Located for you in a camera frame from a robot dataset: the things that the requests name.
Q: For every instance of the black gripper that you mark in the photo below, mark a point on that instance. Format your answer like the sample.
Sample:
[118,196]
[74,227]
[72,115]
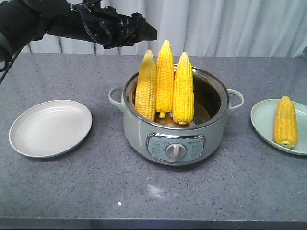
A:
[118,30]

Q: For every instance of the yellow corn cob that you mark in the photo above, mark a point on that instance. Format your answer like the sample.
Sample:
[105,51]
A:
[183,96]
[145,96]
[165,80]
[285,130]

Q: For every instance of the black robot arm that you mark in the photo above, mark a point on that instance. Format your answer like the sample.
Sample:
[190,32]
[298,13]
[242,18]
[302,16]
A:
[24,21]

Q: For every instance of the grey pleated curtain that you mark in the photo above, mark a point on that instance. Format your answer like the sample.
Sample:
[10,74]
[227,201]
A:
[204,28]

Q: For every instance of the green electric cooking pot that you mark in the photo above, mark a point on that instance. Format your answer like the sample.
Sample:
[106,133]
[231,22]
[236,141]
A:
[167,142]

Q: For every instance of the white round plate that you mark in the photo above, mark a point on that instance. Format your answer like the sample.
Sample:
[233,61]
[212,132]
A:
[50,129]

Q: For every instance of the light green round plate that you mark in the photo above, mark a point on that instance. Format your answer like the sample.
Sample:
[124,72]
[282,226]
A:
[262,116]

